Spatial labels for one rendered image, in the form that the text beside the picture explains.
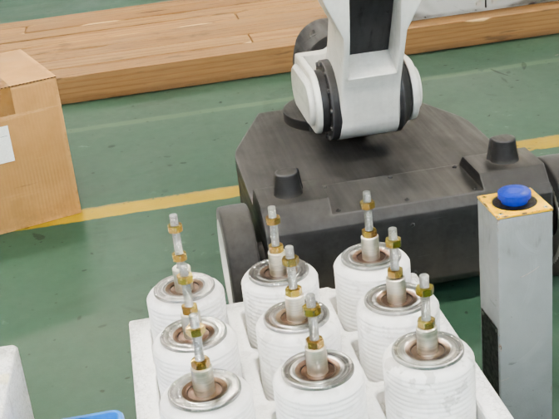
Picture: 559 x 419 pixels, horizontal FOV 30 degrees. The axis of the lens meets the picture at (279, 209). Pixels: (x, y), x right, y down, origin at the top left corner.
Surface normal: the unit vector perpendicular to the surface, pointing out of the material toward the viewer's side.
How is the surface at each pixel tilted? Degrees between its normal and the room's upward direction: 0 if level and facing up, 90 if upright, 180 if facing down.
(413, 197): 0
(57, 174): 90
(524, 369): 90
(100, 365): 0
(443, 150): 0
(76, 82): 90
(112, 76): 90
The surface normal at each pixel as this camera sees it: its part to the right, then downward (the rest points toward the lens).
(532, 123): -0.10, -0.91
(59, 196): 0.44, 0.30
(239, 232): 0.03, -0.60
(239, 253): 0.04, -0.22
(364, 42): 0.19, 0.78
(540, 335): 0.17, 0.37
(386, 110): 0.18, 0.62
